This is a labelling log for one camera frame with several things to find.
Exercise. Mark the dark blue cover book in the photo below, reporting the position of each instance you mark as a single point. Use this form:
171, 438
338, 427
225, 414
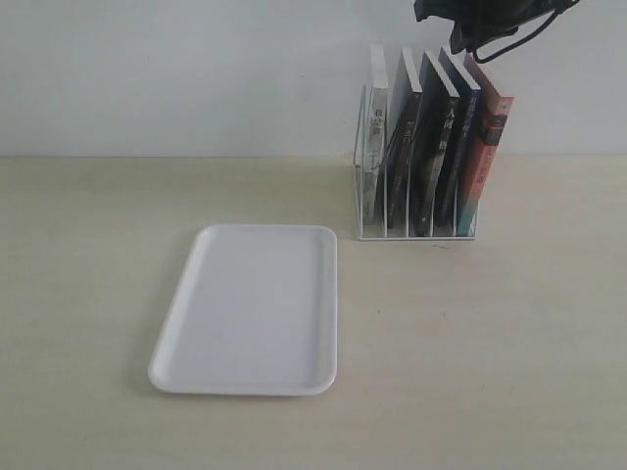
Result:
469, 92

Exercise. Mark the dark brown spine book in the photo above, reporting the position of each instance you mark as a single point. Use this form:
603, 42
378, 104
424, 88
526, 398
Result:
404, 108

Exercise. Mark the red spine book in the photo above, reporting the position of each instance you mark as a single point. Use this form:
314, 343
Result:
486, 133

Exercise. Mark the black spine book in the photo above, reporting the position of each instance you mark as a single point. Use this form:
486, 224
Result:
436, 118

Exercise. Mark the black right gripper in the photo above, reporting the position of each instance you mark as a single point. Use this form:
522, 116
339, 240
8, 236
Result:
484, 16

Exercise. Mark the white grey spine book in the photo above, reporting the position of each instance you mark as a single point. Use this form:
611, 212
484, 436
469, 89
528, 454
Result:
374, 137

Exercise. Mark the white plastic tray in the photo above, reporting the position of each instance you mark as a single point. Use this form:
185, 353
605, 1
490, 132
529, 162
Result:
254, 313

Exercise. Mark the white wire book rack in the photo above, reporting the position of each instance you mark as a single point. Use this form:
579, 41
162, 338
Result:
377, 231

